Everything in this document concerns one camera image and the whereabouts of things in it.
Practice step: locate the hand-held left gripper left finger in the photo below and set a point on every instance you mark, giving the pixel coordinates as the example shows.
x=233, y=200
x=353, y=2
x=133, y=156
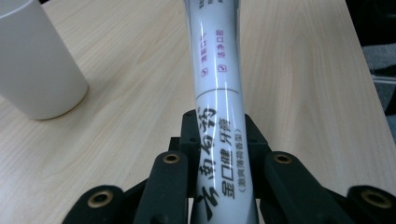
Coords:
x=190, y=130

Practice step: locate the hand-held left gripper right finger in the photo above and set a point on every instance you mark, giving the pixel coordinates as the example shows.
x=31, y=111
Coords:
x=257, y=140

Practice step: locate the white purple toothpaste tube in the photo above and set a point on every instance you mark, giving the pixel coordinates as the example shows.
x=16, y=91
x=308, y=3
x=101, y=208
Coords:
x=218, y=102

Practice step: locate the white cup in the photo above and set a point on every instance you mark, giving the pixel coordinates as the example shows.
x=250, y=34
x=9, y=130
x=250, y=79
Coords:
x=34, y=59

